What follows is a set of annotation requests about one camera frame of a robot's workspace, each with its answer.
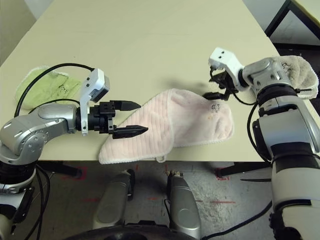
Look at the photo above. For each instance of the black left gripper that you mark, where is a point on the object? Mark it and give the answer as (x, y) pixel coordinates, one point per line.
(102, 117)

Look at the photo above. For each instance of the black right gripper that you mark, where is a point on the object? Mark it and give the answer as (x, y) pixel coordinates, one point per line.
(226, 80)

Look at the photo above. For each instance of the pink terry towel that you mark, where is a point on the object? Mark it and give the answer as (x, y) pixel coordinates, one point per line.
(175, 120)

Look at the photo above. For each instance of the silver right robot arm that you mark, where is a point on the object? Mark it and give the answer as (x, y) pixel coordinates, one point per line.
(282, 125)

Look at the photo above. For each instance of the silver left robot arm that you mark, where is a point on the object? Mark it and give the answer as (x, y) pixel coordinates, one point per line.
(37, 125)

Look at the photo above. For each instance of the green terry towel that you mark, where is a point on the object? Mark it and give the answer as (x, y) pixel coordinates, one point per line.
(45, 90)

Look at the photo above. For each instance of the beige terry towel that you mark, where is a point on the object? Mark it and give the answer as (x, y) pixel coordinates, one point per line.
(302, 75)

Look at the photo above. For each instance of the silver left robot leg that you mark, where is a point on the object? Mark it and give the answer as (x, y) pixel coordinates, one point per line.
(112, 200)

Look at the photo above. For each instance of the silver robot leg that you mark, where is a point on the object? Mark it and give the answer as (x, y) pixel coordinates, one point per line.
(112, 200)
(182, 207)

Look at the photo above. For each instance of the red floor tape corner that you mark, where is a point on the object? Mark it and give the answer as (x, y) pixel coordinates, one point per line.
(221, 177)

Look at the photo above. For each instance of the silver right robot leg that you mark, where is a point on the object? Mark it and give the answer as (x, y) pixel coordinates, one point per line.
(182, 207)

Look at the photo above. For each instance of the black robot torso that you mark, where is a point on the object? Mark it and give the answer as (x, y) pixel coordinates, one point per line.
(125, 232)

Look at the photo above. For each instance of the red floor tape line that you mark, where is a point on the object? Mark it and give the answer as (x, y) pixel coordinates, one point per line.
(222, 201)

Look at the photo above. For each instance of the black framed side table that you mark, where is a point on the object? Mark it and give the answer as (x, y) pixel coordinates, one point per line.
(310, 10)

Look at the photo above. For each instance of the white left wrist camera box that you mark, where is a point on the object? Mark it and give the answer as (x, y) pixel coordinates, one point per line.
(92, 82)

